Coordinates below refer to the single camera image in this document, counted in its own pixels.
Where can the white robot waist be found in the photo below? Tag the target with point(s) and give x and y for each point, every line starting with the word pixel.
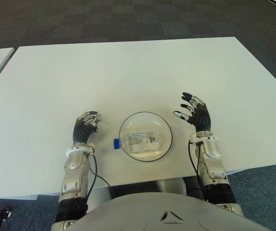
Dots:
pixel 169 186

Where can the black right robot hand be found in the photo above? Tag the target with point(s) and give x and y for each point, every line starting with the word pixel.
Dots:
pixel 201 118

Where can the clear water bottle blue cap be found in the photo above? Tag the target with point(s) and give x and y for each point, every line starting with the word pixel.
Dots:
pixel 140 142

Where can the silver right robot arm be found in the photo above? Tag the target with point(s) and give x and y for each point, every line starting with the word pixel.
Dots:
pixel 212 163

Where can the white plate black rim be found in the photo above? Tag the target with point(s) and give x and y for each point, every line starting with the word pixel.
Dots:
pixel 145 122

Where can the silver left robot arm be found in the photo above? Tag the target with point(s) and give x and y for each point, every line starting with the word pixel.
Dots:
pixel 76 170

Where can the grey robot torso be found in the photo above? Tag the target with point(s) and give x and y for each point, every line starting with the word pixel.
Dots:
pixel 166 213

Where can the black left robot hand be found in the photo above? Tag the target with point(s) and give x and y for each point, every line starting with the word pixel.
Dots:
pixel 81 132

